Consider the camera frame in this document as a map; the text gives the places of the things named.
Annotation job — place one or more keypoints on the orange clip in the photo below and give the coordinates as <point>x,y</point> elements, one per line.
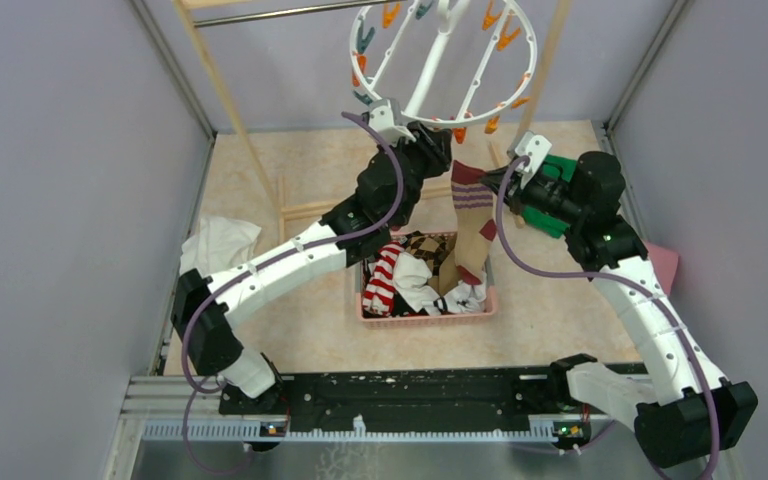
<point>459,134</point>
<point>492,125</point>

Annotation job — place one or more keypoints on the metal rack rod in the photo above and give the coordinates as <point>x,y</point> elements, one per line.
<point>292,12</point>

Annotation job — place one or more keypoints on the white black sock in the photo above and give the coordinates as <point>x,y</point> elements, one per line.
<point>411,278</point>

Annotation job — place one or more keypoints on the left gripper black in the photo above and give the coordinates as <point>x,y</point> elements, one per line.
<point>433,145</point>

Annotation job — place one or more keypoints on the pink cloth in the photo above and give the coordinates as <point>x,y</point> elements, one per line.
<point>665,263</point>

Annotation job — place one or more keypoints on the pink plastic basket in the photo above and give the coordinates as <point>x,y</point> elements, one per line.
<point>403,315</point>

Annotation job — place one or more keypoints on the teal clip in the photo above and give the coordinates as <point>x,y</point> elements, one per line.
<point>364,37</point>

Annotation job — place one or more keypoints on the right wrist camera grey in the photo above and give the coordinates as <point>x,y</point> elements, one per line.
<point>534,147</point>

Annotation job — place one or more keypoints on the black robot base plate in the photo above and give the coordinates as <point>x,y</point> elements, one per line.
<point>460,401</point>

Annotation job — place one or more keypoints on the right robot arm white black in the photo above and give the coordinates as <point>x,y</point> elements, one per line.
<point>690,409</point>

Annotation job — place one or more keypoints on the red white striped sock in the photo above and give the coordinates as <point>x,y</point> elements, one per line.
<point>379,293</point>

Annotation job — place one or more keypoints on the white round clip hanger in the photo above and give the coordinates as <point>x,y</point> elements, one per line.
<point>391,66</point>

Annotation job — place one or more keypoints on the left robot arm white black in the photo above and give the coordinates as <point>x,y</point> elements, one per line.
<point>387,191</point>

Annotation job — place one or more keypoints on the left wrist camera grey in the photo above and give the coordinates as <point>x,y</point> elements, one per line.
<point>385,118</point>

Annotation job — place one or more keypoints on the green cloth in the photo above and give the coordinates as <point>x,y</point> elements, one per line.
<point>557,168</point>

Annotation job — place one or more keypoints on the white cloth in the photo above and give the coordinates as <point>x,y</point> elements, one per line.
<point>219,244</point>

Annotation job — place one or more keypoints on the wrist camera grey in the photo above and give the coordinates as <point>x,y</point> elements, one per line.
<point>534,147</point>
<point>385,118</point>

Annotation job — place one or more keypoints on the brown argyle sock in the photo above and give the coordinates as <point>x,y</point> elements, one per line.
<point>431,248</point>

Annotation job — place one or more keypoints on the wooden drying rack frame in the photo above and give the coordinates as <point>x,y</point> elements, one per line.
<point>527,93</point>

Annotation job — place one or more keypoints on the beige purple striped sock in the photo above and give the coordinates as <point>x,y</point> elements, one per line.
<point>474,204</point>

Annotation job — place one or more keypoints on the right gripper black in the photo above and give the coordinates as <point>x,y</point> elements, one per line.
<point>514,194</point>

